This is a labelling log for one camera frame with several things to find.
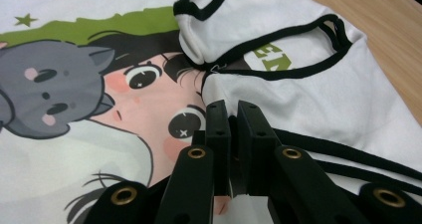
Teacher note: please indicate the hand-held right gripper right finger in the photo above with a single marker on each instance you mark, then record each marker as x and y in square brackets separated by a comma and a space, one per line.
[257, 141]

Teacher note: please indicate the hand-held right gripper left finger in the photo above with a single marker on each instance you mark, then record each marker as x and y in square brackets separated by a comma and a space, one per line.
[219, 134]

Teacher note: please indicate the white printed tank top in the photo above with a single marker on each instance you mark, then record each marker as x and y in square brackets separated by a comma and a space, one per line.
[331, 101]

